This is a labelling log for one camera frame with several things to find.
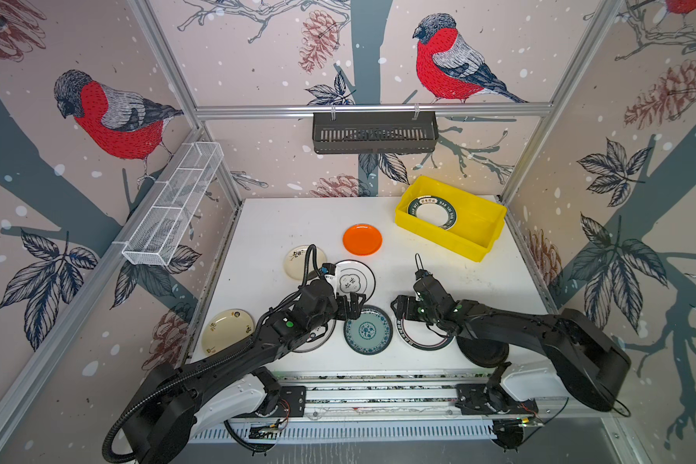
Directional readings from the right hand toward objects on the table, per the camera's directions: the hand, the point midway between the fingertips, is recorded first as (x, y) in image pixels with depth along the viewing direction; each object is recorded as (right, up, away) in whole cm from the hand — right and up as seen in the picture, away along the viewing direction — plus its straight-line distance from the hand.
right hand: (401, 303), depth 89 cm
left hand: (-13, +6, -9) cm, 17 cm away
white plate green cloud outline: (-16, +7, +9) cm, 19 cm away
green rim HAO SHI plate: (+18, +31, +27) cm, 44 cm away
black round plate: (+22, -11, -10) cm, 27 cm away
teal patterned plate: (-10, -8, -3) cm, 13 cm away
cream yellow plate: (-54, -7, -3) cm, 55 cm away
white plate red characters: (-25, -9, -7) cm, 28 cm away
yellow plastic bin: (+35, +27, +23) cm, 50 cm away
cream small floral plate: (-37, +11, +15) cm, 41 cm away
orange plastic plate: (-12, +19, +19) cm, 29 cm away
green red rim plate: (+4, -8, -7) cm, 11 cm away
